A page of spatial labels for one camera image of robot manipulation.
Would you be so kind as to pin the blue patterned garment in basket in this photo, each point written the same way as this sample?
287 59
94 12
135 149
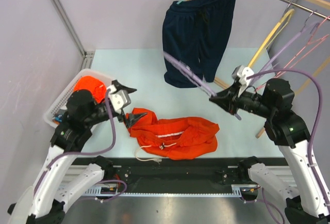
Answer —
58 117

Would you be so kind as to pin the navy blue shorts hanging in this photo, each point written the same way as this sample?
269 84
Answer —
197 32

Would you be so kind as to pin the aluminium frame post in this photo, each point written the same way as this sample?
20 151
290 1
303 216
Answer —
69 26

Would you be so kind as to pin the white cable duct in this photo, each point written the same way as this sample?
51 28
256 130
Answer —
235 191

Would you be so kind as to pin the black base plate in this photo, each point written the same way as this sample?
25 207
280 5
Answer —
202 175

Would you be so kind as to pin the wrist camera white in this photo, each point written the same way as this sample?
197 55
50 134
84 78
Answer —
119 98
240 76

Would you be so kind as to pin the yellow hanger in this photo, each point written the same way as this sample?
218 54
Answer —
279 26

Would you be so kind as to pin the white laundry basket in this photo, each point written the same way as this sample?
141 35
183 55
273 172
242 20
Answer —
61 100

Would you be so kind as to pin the purple notched hanger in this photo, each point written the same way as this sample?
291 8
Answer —
189 75

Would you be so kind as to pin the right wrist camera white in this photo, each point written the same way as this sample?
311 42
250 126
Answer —
240 76

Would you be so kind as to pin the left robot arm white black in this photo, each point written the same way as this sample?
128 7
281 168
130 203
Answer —
44 201

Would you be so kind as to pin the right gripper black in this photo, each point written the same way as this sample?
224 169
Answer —
228 99

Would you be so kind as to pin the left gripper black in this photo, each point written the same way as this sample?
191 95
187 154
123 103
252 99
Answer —
133 117

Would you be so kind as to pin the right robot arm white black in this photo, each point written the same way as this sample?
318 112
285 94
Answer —
304 203

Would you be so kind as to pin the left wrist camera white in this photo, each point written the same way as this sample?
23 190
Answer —
119 98

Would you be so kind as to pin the orange shorts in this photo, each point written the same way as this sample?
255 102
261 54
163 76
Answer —
176 139

